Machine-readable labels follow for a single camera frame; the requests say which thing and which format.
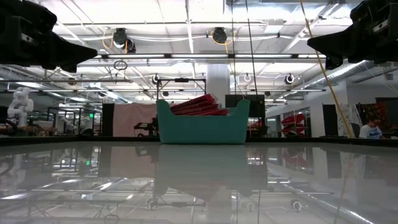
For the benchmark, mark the person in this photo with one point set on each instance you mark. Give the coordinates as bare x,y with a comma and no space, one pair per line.
370,132

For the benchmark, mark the white pillar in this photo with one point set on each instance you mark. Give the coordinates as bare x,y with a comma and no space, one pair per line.
217,81

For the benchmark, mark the small black ceiling reel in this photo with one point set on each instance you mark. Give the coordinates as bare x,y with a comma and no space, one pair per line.
155,79
289,79

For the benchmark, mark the black overhead light bar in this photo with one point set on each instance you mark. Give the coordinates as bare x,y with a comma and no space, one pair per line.
199,56

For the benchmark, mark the red popcorn bag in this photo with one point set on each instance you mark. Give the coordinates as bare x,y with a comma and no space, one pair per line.
205,108
217,112
196,101

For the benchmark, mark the black table frame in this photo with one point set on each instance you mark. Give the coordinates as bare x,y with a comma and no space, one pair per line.
93,140

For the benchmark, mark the black upright panel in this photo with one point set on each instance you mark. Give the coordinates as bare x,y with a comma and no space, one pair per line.
108,119

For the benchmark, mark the white humanoid robot figure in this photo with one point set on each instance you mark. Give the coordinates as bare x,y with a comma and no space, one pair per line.
20,104

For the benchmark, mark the teal plastic basket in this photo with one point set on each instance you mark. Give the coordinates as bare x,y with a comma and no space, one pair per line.
202,127

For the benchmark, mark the white patterned cloth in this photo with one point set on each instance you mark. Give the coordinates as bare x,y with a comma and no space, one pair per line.
349,115

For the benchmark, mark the silver ceiling duct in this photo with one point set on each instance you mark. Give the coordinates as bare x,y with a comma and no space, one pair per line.
342,74

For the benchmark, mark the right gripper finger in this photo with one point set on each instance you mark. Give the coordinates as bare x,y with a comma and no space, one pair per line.
333,62
337,43

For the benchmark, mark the black monitor screen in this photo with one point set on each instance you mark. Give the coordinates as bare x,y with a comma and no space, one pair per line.
256,107

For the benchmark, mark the black background robot arm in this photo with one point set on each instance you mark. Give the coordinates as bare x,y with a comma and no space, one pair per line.
146,127

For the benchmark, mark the pink curtain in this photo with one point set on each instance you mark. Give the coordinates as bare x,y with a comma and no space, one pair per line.
130,119

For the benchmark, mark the black gantry frame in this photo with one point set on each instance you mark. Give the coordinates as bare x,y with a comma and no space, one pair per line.
182,80

